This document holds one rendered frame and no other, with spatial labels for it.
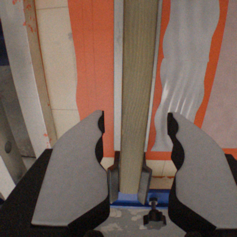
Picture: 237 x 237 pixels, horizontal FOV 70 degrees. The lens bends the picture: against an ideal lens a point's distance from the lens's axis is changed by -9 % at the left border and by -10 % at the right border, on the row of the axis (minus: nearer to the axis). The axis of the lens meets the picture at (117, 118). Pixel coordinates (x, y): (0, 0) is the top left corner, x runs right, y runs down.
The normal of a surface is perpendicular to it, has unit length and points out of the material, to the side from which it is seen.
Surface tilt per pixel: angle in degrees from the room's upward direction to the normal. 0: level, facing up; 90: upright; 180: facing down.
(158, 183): 90
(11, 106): 0
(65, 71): 0
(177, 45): 32
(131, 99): 0
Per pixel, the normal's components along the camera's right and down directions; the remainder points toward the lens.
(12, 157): 1.00, 0.04
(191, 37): -0.55, 0.56
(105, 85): -0.06, 0.54
